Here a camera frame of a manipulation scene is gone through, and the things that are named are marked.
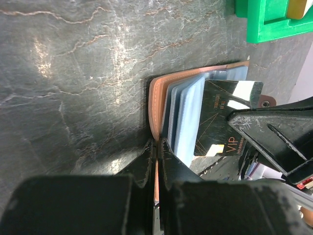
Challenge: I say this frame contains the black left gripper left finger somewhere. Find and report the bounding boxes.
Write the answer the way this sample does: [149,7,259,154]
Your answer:
[0,140,156,235]

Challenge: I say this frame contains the white cards in bin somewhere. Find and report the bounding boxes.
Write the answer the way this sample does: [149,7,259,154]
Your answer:
[287,0,313,20]

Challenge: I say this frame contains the black VIP credit card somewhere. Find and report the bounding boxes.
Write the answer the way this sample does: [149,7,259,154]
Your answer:
[194,80,263,157]

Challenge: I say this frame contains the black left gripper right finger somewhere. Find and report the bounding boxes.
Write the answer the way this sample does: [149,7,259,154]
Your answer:
[157,139,307,235]

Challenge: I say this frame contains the pink leather card holder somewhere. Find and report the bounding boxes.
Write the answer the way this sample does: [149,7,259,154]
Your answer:
[149,61,277,204]

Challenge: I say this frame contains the green plastic bin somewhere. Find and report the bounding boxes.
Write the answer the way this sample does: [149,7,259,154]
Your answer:
[235,0,313,44]

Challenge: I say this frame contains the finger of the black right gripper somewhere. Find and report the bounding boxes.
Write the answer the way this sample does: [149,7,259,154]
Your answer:
[227,97,313,185]

